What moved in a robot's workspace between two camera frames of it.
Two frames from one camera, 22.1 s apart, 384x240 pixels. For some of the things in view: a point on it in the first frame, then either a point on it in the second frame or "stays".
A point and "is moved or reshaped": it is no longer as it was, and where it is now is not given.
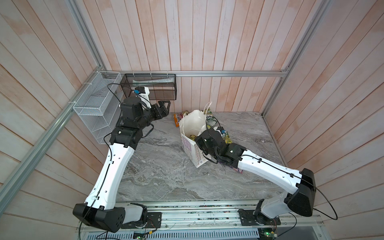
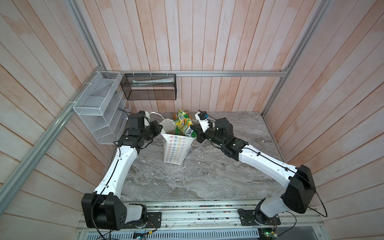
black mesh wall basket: (161, 86) stays
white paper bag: (191, 124) -> (176, 147)
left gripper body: (155, 113) -> (153, 130)
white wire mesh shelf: (99, 107) stays
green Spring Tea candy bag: (227, 139) is moved or reshaped
